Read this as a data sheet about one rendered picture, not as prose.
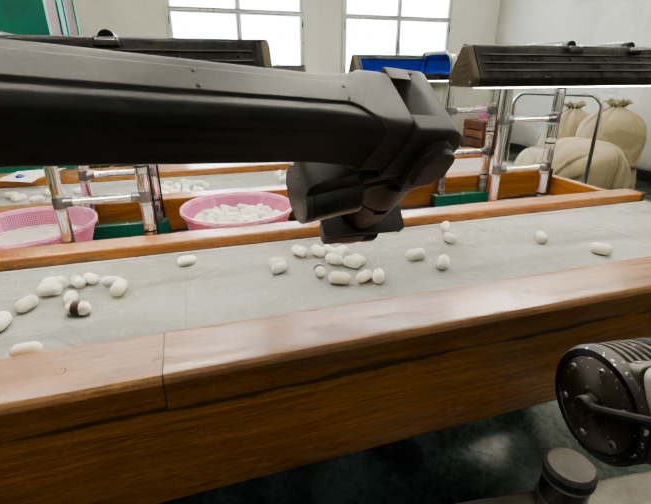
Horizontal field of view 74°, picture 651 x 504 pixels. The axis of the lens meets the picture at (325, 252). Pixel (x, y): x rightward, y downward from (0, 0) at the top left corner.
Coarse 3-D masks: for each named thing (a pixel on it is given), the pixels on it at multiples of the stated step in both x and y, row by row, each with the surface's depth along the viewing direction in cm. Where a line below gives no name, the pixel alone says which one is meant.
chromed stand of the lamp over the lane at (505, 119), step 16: (576, 48) 82; (640, 48) 87; (512, 96) 100; (560, 96) 104; (560, 112) 106; (496, 144) 105; (496, 160) 106; (544, 160) 111; (496, 176) 107; (544, 176) 112; (496, 192) 109; (544, 192) 114
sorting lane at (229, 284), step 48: (288, 240) 90; (384, 240) 91; (432, 240) 91; (480, 240) 91; (528, 240) 91; (576, 240) 91; (624, 240) 91; (0, 288) 71; (96, 288) 71; (144, 288) 71; (192, 288) 71; (240, 288) 71; (288, 288) 71; (336, 288) 71; (384, 288) 71; (432, 288) 71; (0, 336) 58; (48, 336) 58; (96, 336) 58
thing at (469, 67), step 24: (480, 48) 77; (504, 48) 78; (528, 48) 80; (552, 48) 81; (600, 48) 85; (624, 48) 86; (648, 48) 88; (456, 72) 80; (480, 72) 76; (504, 72) 77; (528, 72) 79; (552, 72) 80; (576, 72) 82; (600, 72) 84; (624, 72) 85; (648, 72) 87
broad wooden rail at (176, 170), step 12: (456, 156) 173; (468, 156) 175; (480, 156) 177; (96, 168) 146; (108, 168) 146; (120, 168) 146; (132, 168) 146; (168, 168) 146; (180, 168) 146; (192, 168) 146; (204, 168) 146; (216, 168) 147; (228, 168) 148; (240, 168) 149; (252, 168) 151; (264, 168) 152; (276, 168) 153; (36, 180) 132; (72, 180) 135; (96, 180) 137; (108, 180) 138; (120, 180) 139
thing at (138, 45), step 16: (96, 48) 60; (112, 48) 60; (128, 48) 61; (144, 48) 61; (160, 48) 62; (176, 48) 63; (192, 48) 63; (208, 48) 64; (224, 48) 65; (240, 48) 65; (256, 48) 66; (240, 64) 65; (256, 64) 65
